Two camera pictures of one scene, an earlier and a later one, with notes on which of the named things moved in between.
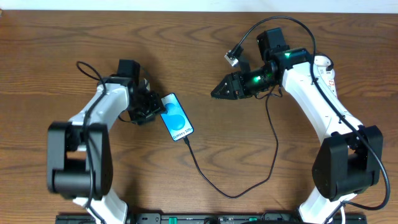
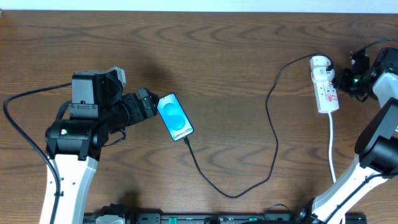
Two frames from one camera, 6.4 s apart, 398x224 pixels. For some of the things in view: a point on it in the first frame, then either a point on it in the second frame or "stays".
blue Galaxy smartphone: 175,117 stays
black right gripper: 238,86 to 344,81
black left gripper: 152,107 stays
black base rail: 158,218 stays
